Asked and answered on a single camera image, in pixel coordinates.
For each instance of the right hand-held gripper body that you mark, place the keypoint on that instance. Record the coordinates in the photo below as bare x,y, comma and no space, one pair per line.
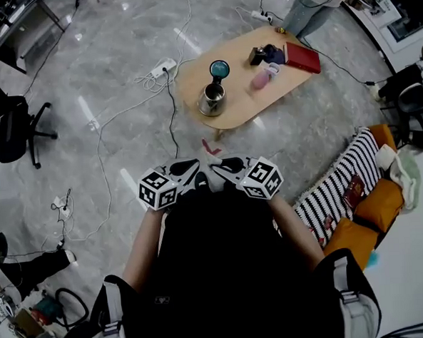
262,179

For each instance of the grey desk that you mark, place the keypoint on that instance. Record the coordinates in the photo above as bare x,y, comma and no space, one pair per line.
13,30

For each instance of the low wooden table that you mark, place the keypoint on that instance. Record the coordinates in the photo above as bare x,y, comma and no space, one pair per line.
236,106

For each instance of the white plastic bag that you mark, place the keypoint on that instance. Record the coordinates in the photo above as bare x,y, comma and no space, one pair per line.
401,174

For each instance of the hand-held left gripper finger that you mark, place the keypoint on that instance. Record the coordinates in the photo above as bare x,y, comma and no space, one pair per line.
172,167
190,180

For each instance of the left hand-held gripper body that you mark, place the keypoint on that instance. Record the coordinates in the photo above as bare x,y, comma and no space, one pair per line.
155,189

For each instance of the teal fluffy item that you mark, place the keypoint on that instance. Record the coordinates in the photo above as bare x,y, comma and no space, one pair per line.
373,260

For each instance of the steel kettle with teal lid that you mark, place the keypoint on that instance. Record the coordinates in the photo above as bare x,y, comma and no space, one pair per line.
212,100

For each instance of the small brown box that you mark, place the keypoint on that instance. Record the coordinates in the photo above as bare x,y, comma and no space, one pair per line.
257,56

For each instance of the person's left forearm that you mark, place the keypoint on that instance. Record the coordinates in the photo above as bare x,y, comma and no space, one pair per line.
145,247

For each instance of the small colourful toy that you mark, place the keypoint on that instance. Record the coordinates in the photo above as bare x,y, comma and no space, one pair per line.
280,30

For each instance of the black office chair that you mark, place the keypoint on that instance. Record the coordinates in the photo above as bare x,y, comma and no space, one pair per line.
413,113
13,134

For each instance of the red book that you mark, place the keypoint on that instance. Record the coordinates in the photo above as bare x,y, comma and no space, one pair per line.
303,57

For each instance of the dark blue cloth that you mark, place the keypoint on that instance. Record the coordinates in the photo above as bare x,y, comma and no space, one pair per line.
274,55

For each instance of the orange sofa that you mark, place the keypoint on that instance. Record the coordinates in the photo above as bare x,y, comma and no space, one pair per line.
378,204

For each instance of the person's black shirt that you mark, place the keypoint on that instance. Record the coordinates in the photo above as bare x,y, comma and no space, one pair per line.
221,271

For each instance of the white power strip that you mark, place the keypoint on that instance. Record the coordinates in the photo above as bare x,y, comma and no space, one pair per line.
62,206
262,16
163,67

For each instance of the person's right forearm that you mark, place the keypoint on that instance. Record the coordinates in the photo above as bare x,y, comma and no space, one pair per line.
293,227

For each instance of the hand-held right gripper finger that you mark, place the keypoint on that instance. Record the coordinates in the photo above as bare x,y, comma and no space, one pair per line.
229,174
245,161

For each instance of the black white striped blanket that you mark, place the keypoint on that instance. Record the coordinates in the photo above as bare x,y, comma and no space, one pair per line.
341,182

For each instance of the small pinkish-white object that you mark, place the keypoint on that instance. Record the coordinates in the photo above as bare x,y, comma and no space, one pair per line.
328,222

